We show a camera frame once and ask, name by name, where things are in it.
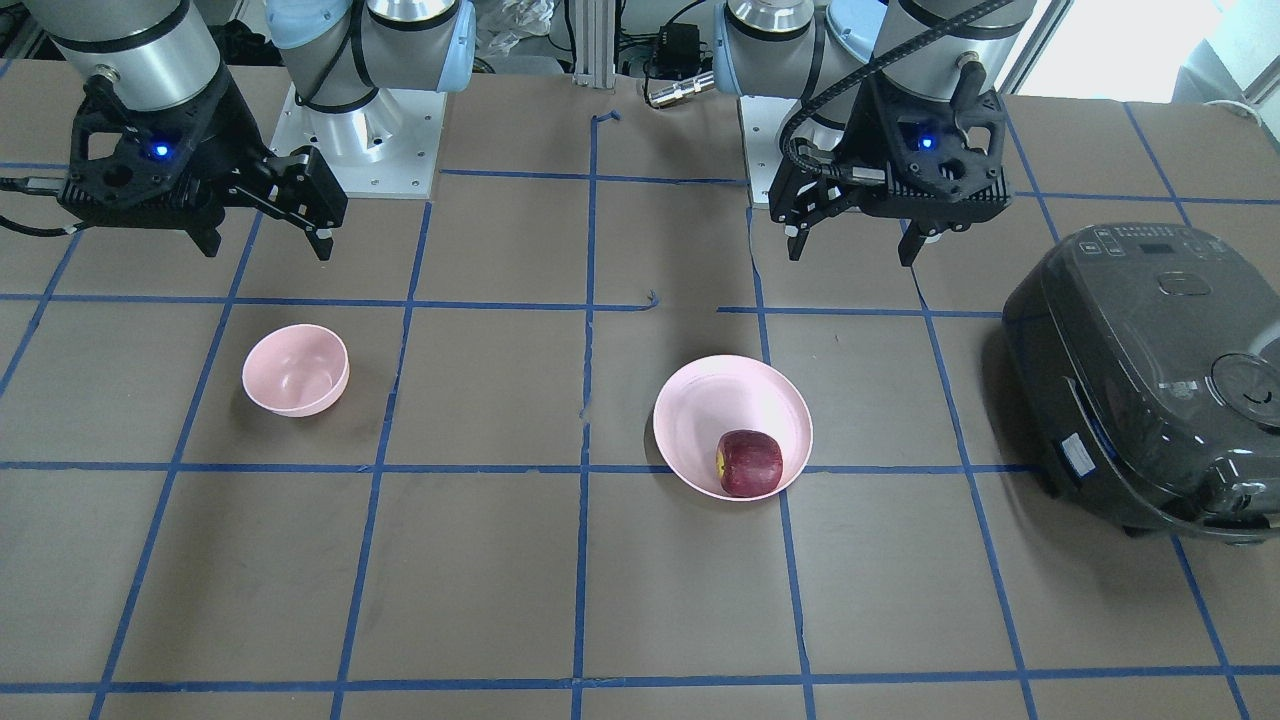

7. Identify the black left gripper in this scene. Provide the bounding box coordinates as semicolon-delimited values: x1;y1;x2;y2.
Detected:
768;72;1011;268

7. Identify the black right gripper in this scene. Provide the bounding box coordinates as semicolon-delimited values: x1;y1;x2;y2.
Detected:
58;70;349;263

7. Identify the pink bowl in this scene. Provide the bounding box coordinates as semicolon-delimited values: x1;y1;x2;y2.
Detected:
239;324;351;418

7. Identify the red apple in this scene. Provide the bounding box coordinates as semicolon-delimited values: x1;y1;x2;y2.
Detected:
716;429;785;498

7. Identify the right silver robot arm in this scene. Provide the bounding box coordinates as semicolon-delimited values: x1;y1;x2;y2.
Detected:
3;1;476;260

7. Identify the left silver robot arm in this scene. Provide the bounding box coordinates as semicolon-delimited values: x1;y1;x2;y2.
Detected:
712;1;1034;266

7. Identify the pink plate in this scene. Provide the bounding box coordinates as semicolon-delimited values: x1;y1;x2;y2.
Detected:
652;355;813;502

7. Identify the black power adapter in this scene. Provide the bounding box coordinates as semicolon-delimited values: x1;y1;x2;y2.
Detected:
653;22;701;74

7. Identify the dark grey rice cooker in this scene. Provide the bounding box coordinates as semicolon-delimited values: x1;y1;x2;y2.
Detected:
1002;223;1279;544

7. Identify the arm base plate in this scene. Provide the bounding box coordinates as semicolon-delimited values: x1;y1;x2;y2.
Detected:
739;96;803;210
268;88;451;199

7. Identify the silver cable connector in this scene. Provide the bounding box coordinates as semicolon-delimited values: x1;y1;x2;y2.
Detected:
644;70;716;110

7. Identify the aluminium frame post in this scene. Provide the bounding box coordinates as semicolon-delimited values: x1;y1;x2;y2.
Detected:
567;0;617;91

